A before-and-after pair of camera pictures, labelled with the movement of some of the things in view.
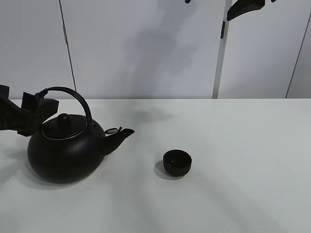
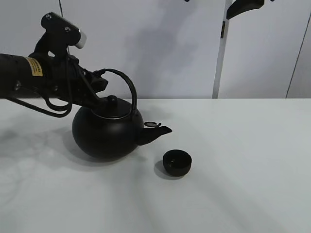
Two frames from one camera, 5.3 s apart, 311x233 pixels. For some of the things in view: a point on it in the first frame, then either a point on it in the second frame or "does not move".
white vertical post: (227, 5) does not move
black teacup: (177, 162) does not move
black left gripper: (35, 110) to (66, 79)
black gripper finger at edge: (242, 7) does not move
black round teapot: (68, 148) to (113, 129)
